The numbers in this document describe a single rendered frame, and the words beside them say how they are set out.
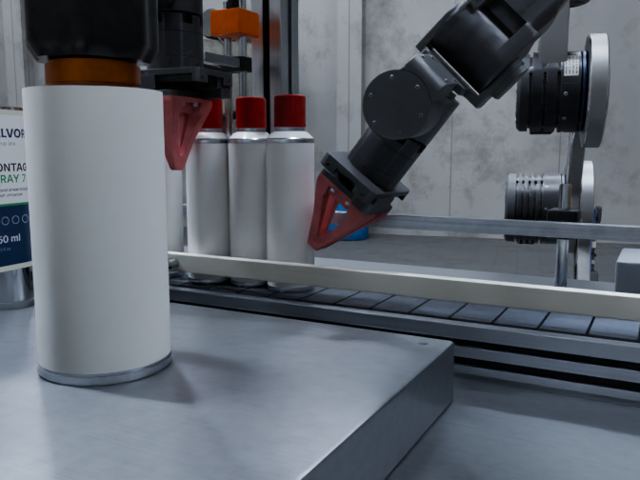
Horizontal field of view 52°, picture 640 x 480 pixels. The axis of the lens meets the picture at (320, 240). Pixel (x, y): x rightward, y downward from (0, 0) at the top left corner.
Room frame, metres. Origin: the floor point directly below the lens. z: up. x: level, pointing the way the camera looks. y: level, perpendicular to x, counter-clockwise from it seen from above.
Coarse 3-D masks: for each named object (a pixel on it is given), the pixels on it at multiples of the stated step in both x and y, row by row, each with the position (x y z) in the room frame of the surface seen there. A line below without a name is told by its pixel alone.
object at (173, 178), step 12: (168, 168) 0.75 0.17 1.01; (168, 180) 0.75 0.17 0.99; (180, 180) 0.77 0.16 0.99; (168, 192) 0.75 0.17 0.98; (180, 192) 0.77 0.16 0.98; (168, 204) 0.75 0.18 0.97; (180, 204) 0.77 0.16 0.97; (168, 216) 0.75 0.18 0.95; (180, 216) 0.77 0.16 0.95; (168, 228) 0.75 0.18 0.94; (180, 228) 0.77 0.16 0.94; (168, 240) 0.75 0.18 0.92; (180, 240) 0.77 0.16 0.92
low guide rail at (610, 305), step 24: (192, 264) 0.70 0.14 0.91; (216, 264) 0.69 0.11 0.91; (240, 264) 0.68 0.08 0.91; (264, 264) 0.66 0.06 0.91; (288, 264) 0.65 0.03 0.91; (336, 288) 0.62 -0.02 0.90; (360, 288) 0.61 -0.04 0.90; (384, 288) 0.60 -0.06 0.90; (408, 288) 0.59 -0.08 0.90; (432, 288) 0.58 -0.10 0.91; (456, 288) 0.57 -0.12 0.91; (480, 288) 0.56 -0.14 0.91; (504, 288) 0.55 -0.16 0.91; (528, 288) 0.54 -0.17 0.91; (552, 288) 0.53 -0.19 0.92; (576, 312) 0.52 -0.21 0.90; (600, 312) 0.51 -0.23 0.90; (624, 312) 0.51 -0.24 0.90
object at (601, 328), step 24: (192, 288) 0.71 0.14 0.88; (216, 288) 0.70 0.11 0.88; (240, 288) 0.70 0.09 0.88; (264, 288) 0.70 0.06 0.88; (408, 312) 0.59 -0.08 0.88; (432, 312) 0.59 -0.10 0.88; (456, 312) 0.59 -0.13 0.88; (480, 312) 0.59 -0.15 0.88; (504, 312) 0.59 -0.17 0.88; (528, 312) 0.59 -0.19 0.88; (552, 312) 0.59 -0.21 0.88; (600, 336) 0.52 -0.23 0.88; (624, 336) 0.51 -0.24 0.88
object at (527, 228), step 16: (336, 224) 0.71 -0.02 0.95; (384, 224) 0.68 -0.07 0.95; (400, 224) 0.67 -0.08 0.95; (416, 224) 0.67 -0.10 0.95; (432, 224) 0.66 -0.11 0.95; (448, 224) 0.65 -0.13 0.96; (464, 224) 0.64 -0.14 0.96; (480, 224) 0.64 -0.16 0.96; (496, 224) 0.63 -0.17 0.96; (512, 224) 0.62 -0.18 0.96; (528, 224) 0.61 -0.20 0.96; (544, 224) 0.61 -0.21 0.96; (560, 224) 0.60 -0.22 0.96; (576, 224) 0.59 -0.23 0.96; (592, 224) 0.59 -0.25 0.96; (608, 224) 0.59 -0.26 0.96; (608, 240) 0.58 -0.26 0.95; (624, 240) 0.58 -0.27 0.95
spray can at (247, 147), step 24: (240, 120) 0.71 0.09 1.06; (264, 120) 0.72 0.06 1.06; (240, 144) 0.70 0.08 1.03; (264, 144) 0.71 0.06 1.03; (240, 168) 0.70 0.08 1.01; (264, 168) 0.71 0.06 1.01; (240, 192) 0.70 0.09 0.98; (264, 192) 0.71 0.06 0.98; (240, 216) 0.70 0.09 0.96; (264, 216) 0.71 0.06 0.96; (240, 240) 0.70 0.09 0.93; (264, 240) 0.71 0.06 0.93
